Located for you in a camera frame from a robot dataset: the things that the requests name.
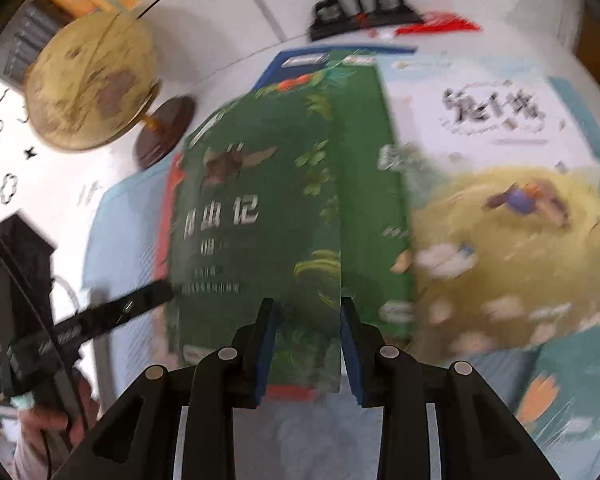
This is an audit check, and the person's left hand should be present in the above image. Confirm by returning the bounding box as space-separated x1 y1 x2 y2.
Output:
20 374 100 453

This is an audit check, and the navy blue eagle book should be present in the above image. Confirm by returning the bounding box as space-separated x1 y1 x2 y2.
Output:
260 47 418 92

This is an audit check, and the light blue quilted mat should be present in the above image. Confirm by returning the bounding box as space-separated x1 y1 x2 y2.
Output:
82 160 546 480

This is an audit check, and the row of dark hardcover books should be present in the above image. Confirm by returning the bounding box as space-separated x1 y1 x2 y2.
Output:
2 2 48 88

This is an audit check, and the black carved fan stand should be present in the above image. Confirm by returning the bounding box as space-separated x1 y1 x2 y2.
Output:
309 0 426 42

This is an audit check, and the red tassel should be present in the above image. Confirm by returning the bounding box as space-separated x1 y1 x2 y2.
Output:
370 9 485 41

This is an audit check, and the dark green insect book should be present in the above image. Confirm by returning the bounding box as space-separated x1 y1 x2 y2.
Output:
165 66 345 395

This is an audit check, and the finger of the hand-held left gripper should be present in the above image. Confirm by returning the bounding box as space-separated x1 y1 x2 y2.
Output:
55 279 174 345

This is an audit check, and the white rabbit meadow book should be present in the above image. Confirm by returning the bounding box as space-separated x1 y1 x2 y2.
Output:
377 51 600 353

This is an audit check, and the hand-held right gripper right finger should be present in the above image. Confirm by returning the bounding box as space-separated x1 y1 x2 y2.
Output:
340 296 563 480

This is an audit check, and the antique yellow desk globe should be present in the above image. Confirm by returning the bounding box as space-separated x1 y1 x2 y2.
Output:
24 10 198 171

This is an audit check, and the black outline cloud decal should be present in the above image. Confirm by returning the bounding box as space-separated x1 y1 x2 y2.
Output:
0 172 19 204

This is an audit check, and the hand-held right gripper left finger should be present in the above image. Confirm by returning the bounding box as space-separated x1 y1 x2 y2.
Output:
55 297 283 480

